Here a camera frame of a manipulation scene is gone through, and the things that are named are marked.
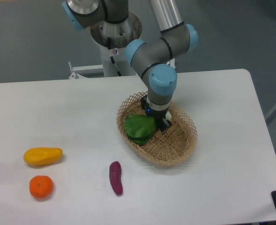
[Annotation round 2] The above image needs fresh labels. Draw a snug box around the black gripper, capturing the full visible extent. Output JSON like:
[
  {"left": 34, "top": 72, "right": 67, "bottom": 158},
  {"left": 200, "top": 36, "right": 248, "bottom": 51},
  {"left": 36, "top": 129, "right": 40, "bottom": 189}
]
[{"left": 140, "top": 95, "right": 172, "bottom": 131}]

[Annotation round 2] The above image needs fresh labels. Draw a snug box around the green bok choy vegetable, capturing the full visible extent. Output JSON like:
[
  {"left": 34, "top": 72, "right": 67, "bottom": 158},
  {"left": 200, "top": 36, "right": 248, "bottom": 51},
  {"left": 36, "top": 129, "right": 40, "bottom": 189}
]
[{"left": 123, "top": 114, "right": 157, "bottom": 145}]

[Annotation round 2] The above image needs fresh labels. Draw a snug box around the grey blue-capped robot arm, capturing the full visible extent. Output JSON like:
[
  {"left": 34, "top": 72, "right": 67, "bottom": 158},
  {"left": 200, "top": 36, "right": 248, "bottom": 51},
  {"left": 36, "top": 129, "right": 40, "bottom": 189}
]
[{"left": 62, "top": 0, "right": 198, "bottom": 131}]

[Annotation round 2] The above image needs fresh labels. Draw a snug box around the woven wicker basket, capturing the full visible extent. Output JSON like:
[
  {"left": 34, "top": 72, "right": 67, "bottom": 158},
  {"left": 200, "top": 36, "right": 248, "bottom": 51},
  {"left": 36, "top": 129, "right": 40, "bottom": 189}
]
[{"left": 116, "top": 92, "right": 197, "bottom": 166}]

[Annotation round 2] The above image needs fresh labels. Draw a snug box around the purple sweet potato toy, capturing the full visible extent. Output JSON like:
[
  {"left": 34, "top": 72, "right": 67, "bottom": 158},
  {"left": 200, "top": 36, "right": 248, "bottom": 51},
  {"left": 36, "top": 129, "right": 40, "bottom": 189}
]
[{"left": 109, "top": 161, "right": 123, "bottom": 196}]

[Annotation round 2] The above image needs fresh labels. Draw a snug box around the yellow papaya toy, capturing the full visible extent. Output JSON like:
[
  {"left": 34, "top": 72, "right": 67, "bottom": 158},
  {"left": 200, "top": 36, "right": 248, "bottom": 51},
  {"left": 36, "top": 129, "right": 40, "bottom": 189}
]
[{"left": 23, "top": 147, "right": 63, "bottom": 166}]

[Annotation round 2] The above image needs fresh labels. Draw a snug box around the orange tangerine toy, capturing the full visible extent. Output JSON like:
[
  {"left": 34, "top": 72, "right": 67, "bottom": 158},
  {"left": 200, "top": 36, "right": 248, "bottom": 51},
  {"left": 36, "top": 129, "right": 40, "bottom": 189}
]
[{"left": 29, "top": 175, "right": 53, "bottom": 199}]

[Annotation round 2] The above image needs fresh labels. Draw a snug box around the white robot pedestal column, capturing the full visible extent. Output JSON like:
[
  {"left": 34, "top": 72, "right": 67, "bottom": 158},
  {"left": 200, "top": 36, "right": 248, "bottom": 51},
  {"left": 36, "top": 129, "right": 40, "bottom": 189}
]
[{"left": 90, "top": 13, "right": 142, "bottom": 77}]

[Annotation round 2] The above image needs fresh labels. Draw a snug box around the black cable on pedestal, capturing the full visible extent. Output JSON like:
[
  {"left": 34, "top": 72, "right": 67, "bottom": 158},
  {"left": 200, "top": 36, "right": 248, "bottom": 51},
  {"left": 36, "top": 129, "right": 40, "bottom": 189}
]
[{"left": 107, "top": 37, "right": 124, "bottom": 77}]

